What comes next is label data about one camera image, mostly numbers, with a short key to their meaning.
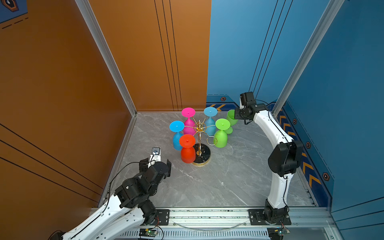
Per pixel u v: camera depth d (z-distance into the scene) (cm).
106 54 85
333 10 70
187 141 68
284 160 51
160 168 51
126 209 46
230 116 89
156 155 60
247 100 71
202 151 95
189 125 83
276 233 70
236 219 74
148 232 71
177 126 73
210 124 82
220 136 78
